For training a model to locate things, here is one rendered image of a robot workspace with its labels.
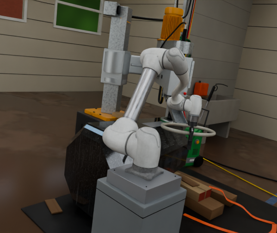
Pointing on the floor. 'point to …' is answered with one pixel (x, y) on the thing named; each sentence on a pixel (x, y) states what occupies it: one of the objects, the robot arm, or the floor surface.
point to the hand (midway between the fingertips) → (189, 145)
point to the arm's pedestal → (135, 211)
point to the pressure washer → (195, 160)
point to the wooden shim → (53, 206)
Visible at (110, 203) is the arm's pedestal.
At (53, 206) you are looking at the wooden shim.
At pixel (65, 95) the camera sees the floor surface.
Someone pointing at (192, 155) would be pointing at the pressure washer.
